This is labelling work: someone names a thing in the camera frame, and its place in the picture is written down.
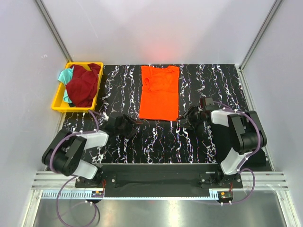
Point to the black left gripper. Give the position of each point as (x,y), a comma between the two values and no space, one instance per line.
(128,123)

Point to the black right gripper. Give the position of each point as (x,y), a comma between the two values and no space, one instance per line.
(191,116)

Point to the orange t shirt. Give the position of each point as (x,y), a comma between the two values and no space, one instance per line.
(159,99)

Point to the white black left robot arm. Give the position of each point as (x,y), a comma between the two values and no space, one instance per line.
(64,154)

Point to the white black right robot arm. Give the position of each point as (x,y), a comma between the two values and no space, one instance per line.
(221,114)

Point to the black marble pattern mat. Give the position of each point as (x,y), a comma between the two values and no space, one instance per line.
(158,142)

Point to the black folded t shirt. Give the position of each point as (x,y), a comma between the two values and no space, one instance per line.
(241,137)

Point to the dark red t shirt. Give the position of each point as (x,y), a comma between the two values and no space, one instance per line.
(83,85)

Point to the yellow plastic bin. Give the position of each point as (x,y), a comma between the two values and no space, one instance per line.
(61,106)

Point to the teal t shirt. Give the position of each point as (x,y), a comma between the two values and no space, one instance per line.
(65,77)

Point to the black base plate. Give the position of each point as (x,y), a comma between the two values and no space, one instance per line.
(170,179)

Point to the slotted cable duct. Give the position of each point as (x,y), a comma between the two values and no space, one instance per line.
(130,195)

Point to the aluminium frame post right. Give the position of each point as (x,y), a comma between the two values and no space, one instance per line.
(267,21)

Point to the aluminium frame post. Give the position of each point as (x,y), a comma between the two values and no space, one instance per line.
(267,21)
(51,25)

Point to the aluminium frame post left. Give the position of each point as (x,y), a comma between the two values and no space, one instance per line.
(51,25)

